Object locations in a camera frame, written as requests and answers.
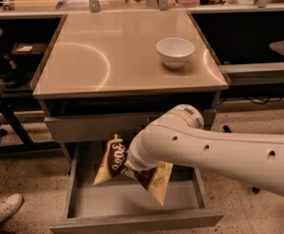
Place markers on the white ribbed gripper wrist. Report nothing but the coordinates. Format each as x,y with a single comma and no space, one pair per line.
138,159

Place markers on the brown sea salt chip bag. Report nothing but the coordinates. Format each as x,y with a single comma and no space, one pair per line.
114,163

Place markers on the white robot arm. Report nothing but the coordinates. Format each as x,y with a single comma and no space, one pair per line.
178,137

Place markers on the open middle drawer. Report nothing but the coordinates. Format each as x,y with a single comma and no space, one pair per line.
122,206

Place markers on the top grey drawer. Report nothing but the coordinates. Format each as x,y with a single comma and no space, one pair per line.
98,126

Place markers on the grey drawer cabinet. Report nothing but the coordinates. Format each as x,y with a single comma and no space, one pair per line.
107,63

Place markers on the white bowl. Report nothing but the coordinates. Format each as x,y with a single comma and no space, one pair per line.
175,52

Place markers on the white sneaker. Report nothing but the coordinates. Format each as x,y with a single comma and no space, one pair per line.
10,206

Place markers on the black box with label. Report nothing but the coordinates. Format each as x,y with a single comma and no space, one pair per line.
29,49

